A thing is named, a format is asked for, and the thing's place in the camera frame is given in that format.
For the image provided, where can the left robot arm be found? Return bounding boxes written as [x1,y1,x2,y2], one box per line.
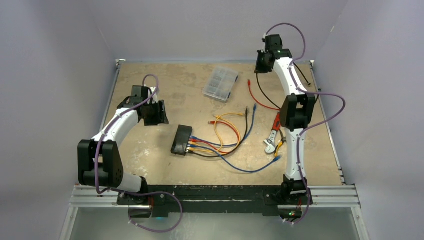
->
[77,85,169,205]

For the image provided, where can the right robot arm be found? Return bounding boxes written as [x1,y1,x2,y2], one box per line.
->
[254,34,316,204]

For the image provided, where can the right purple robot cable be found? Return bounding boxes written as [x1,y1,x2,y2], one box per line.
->
[263,22,347,225]

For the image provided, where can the aluminium frame rail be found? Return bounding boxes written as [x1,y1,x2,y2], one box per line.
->
[69,185,361,208]

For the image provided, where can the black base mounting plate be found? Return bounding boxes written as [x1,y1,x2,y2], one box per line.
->
[117,185,313,218]

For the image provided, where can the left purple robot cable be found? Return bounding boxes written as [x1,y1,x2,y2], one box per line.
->
[94,74,184,234]

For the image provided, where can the yellow handled pliers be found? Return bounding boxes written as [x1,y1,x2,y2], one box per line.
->
[274,128,287,157]

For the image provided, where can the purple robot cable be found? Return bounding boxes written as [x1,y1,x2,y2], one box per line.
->
[94,74,184,234]
[263,22,347,225]

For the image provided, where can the black network switch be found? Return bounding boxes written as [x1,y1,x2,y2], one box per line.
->
[170,124,193,156]

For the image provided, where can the black ethernet cable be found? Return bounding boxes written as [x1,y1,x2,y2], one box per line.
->
[255,62,321,111]

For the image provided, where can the clear plastic parts box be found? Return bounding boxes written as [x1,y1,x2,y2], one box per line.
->
[202,66,239,103]

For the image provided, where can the yellow ethernet cable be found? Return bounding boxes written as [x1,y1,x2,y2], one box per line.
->
[187,112,245,154]

